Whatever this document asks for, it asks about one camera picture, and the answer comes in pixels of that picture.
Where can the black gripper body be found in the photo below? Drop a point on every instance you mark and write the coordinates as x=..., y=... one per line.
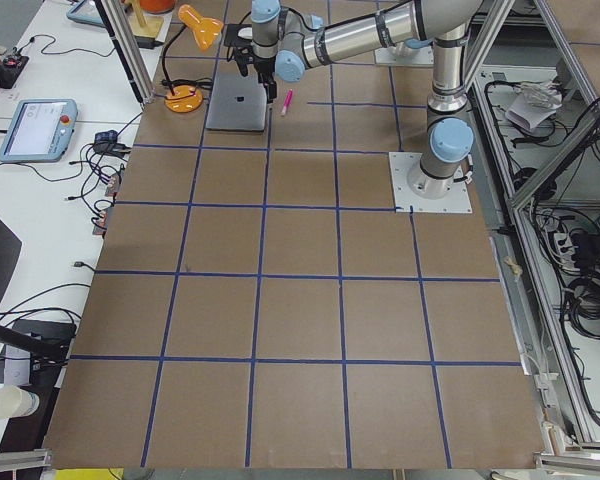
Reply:
x=265, y=66

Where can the pink highlighter pen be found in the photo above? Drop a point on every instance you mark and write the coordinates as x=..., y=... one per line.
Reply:
x=287, y=102

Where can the white computer mouse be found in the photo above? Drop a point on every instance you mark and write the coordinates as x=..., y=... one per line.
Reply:
x=245, y=33

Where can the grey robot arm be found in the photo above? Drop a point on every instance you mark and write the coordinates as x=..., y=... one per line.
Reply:
x=287, y=43

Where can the black mousepad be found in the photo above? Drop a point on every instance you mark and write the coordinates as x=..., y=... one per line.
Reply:
x=231, y=39

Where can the silver closed laptop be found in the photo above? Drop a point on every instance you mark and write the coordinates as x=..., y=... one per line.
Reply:
x=236, y=104

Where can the orange desk lamp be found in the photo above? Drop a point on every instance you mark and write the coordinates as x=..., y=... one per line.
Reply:
x=194, y=39

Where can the black power adapter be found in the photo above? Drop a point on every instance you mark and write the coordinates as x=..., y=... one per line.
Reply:
x=145, y=42

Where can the wooden stand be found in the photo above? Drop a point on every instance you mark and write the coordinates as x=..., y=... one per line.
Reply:
x=141, y=22

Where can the white paper cup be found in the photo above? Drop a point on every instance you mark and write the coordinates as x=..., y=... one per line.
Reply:
x=16, y=402

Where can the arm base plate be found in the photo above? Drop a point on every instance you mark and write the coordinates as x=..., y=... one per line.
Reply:
x=415, y=192
x=404, y=56

